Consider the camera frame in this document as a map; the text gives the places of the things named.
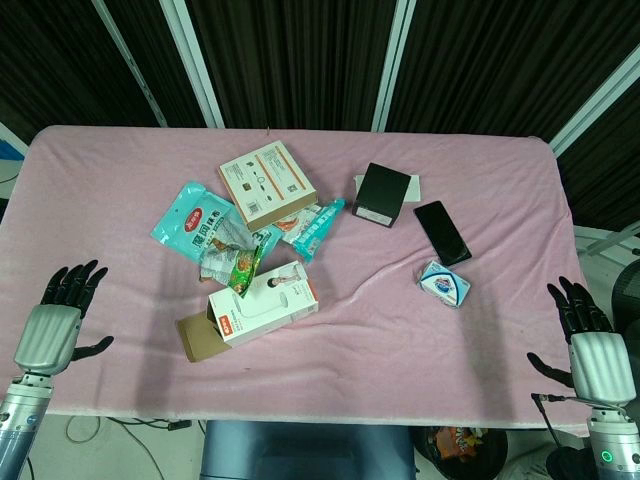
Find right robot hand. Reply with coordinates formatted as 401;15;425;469
526;275;632;407

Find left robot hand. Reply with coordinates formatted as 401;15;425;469
13;259;115;377

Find blue white soap packet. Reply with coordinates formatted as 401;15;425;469
416;260;472;310

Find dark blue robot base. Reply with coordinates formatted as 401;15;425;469
200;419;419;480

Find white and orange flat box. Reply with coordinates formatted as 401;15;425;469
218;140;318;233

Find black box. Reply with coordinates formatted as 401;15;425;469
351;162;412;229

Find black office chair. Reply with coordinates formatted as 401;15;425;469
608;263;640;351

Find black trash bin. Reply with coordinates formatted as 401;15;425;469
424;424;509;480

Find teal cleaning cloth packet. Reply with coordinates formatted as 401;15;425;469
151;181;284;266

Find green snack bag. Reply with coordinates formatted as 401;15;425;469
200;207;265;298

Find black smartphone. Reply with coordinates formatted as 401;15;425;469
413;200;473;268

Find white lamp carton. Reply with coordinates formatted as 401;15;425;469
175;260;320;363

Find pink tablecloth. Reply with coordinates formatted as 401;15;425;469
0;124;591;430

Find teal snack wrapper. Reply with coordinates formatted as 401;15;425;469
272;198;347;263

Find black cable at right wrist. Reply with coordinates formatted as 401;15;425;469
530;392;629;480

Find black floor cable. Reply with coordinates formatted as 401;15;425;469
103;415;193;433

